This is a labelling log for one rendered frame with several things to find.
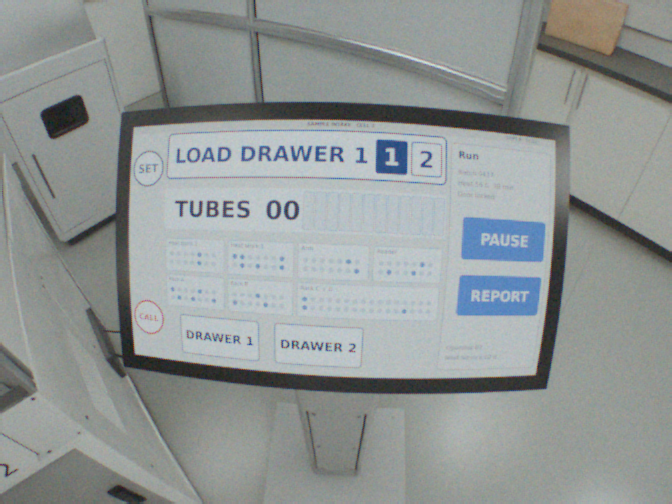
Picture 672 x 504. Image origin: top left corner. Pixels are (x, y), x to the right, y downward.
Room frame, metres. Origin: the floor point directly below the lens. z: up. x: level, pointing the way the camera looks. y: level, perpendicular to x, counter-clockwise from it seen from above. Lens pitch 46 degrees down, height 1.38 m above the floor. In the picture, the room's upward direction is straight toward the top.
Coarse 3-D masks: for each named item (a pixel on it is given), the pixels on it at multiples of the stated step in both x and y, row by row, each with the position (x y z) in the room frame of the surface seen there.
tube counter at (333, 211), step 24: (264, 192) 0.33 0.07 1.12; (288, 192) 0.33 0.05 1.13; (312, 192) 0.33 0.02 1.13; (336, 192) 0.33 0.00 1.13; (360, 192) 0.33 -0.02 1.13; (384, 192) 0.33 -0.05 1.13; (264, 216) 0.31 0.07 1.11; (288, 216) 0.31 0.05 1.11; (312, 216) 0.31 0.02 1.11; (336, 216) 0.31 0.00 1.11; (360, 216) 0.31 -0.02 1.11; (384, 216) 0.31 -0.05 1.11; (408, 216) 0.31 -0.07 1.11; (432, 216) 0.31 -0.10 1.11
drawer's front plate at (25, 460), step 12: (0, 444) 0.09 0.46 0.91; (12, 444) 0.09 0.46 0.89; (0, 456) 0.07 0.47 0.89; (12, 456) 0.08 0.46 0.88; (24, 456) 0.09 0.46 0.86; (36, 456) 0.10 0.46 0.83; (0, 468) 0.06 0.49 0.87; (12, 468) 0.07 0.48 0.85; (24, 468) 0.07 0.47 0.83; (0, 480) 0.05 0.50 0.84; (12, 480) 0.05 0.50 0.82
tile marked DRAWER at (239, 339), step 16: (192, 320) 0.24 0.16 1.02; (208, 320) 0.24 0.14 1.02; (224, 320) 0.24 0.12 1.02; (240, 320) 0.24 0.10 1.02; (256, 320) 0.24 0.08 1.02; (192, 336) 0.23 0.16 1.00; (208, 336) 0.23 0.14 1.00; (224, 336) 0.23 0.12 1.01; (240, 336) 0.23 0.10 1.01; (256, 336) 0.23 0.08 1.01; (192, 352) 0.22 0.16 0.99; (208, 352) 0.22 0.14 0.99; (224, 352) 0.22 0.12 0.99; (240, 352) 0.22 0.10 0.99; (256, 352) 0.22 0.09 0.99
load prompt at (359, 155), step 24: (168, 144) 0.37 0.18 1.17; (192, 144) 0.37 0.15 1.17; (216, 144) 0.37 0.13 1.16; (240, 144) 0.36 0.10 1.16; (264, 144) 0.36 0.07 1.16; (288, 144) 0.36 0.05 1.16; (312, 144) 0.36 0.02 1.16; (336, 144) 0.36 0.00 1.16; (360, 144) 0.36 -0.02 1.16; (384, 144) 0.36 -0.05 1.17; (408, 144) 0.36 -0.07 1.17; (432, 144) 0.36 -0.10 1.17; (168, 168) 0.35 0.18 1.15; (192, 168) 0.35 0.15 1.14; (216, 168) 0.35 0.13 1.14; (240, 168) 0.35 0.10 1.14; (264, 168) 0.35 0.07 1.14; (288, 168) 0.34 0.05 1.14; (312, 168) 0.34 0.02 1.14; (336, 168) 0.34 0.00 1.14; (360, 168) 0.34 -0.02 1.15; (384, 168) 0.34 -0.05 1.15; (408, 168) 0.34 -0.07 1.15; (432, 168) 0.34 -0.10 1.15
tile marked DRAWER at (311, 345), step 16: (288, 336) 0.23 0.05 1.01; (304, 336) 0.23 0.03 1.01; (320, 336) 0.23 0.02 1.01; (336, 336) 0.23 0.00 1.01; (352, 336) 0.23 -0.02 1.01; (288, 352) 0.22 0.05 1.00; (304, 352) 0.22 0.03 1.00; (320, 352) 0.22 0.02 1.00; (336, 352) 0.22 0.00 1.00; (352, 352) 0.22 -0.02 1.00; (352, 368) 0.21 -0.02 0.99
